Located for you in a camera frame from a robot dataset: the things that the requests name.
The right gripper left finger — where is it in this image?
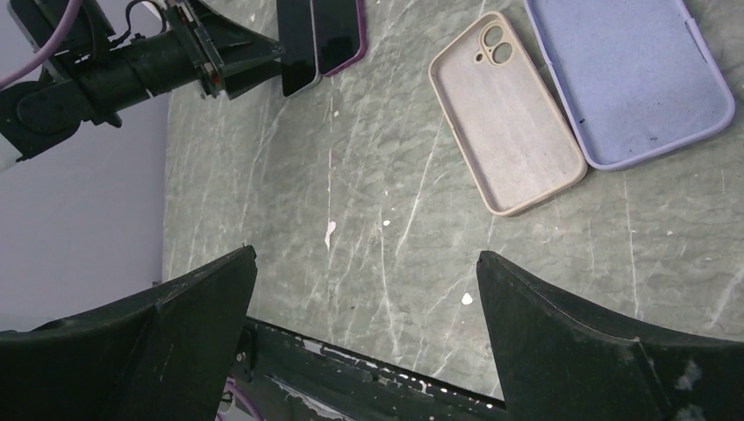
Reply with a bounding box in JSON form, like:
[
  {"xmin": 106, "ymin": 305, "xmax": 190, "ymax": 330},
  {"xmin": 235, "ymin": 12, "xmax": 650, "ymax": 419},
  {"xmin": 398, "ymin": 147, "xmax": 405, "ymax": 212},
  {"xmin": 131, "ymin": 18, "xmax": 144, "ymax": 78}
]
[{"xmin": 1, "ymin": 246, "xmax": 257, "ymax": 420}]

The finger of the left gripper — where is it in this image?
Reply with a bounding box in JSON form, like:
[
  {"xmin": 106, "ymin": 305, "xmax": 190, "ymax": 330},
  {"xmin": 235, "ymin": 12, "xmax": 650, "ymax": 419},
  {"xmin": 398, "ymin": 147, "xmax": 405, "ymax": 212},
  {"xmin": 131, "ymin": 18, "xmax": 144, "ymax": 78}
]
[
  {"xmin": 225, "ymin": 61, "xmax": 282, "ymax": 100},
  {"xmin": 189, "ymin": 1, "xmax": 284, "ymax": 64}
]

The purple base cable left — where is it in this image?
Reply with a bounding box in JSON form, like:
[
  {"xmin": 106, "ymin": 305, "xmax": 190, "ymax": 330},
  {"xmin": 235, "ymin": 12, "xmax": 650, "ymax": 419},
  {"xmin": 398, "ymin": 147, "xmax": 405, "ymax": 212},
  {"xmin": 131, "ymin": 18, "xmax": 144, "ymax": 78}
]
[{"xmin": 215, "ymin": 378, "xmax": 266, "ymax": 421}]

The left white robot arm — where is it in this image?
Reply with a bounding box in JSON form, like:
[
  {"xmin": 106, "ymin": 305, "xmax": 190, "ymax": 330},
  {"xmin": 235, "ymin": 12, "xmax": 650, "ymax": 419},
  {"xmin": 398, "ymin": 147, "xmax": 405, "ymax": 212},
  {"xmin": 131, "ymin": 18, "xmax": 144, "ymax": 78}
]
[{"xmin": 1, "ymin": 1, "xmax": 284, "ymax": 169}]

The grey silver phone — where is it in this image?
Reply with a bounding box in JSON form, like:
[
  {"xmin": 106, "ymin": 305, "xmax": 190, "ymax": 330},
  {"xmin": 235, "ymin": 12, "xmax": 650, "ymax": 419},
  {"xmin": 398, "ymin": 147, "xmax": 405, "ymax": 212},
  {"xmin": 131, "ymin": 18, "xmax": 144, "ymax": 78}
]
[{"xmin": 275, "ymin": 0, "xmax": 321, "ymax": 97}]

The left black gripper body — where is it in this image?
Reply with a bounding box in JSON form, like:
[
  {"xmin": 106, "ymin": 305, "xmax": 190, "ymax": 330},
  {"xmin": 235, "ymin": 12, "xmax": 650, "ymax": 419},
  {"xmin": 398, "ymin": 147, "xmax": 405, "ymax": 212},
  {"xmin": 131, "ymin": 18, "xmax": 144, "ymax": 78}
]
[{"xmin": 164, "ymin": 0, "xmax": 233, "ymax": 97}]

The purple phone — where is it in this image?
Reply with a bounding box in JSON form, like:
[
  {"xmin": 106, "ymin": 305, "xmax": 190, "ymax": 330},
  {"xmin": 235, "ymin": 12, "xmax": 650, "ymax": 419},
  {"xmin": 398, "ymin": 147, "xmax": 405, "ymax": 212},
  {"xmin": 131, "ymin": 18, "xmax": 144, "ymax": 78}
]
[{"xmin": 311, "ymin": 0, "xmax": 367, "ymax": 77}]

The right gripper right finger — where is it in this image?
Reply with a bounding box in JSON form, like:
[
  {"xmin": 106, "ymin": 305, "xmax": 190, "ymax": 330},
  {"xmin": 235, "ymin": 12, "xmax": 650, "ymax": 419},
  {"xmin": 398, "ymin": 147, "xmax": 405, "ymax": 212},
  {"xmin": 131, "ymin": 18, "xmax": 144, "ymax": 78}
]
[{"xmin": 476, "ymin": 251, "xmax": 743, "ymax": 420}]

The black base frame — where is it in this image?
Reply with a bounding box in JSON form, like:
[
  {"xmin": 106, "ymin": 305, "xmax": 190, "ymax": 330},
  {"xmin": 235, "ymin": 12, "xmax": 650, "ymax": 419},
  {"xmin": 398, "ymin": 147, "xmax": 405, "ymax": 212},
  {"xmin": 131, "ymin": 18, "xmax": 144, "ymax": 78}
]
[{"xmin": 229, "ymin": 317, "xmax": 508, "ymax": 420}]

